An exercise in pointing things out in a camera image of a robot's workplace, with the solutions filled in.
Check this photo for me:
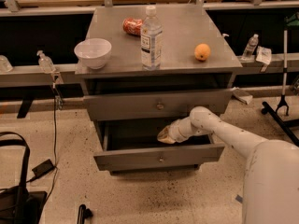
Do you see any clear sanitizer pump bottle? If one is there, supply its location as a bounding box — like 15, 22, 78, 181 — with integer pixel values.
36, 50, 56, 74

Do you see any grey drawer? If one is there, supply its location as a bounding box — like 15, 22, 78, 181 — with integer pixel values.
83, 89, 232, 120
94, 119, 224, 173

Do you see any orange fruit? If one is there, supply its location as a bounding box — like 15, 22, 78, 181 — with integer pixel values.
194, 44, 211, 62

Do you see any grey drawer cabinet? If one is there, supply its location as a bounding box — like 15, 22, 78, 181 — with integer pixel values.
75, 4, 243, 176

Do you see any grey box on floor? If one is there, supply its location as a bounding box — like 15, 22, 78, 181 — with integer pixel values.
233, 88, 253, 105

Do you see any black stand base leg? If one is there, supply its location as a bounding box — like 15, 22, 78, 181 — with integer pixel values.
261, 100, 299, 147

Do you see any white bowl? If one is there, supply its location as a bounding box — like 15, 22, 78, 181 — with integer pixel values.
74, 38, 112, 69

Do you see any white crumpled packet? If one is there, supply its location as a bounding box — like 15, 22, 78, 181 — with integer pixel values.
256, 46, 272, 65

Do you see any red soda can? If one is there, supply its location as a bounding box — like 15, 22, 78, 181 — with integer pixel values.
122, 18, 143, 35

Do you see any clear container at left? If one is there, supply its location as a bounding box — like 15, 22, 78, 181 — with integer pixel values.
0, 55, 13, 72

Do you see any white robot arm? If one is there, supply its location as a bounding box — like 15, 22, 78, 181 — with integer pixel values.
157, 106, 299, 224

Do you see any black power cable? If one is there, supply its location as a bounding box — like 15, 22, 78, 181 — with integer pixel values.
26, 86, 64, 203

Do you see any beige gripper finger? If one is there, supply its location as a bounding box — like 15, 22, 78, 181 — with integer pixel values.
157, 125, 176, 145

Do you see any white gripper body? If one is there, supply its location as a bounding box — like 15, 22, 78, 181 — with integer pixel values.
168, 119, 193, 143

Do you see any black power adapter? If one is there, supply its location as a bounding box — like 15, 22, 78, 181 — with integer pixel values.
32, 159, 55, 178

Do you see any grey top drawer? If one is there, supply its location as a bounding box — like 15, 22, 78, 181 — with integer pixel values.
83, 89, 232, 120

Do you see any black bag with strap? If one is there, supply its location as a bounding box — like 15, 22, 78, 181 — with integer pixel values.
0, 132, 47, 224

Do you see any clear water bottle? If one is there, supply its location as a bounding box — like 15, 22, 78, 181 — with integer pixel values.
140, 6, 163, 70

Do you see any black white stand pole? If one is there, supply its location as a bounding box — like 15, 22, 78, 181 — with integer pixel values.
275, 12, 299, 117

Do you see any small background water bottle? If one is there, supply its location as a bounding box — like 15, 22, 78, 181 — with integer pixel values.
241, 34, 259, 60

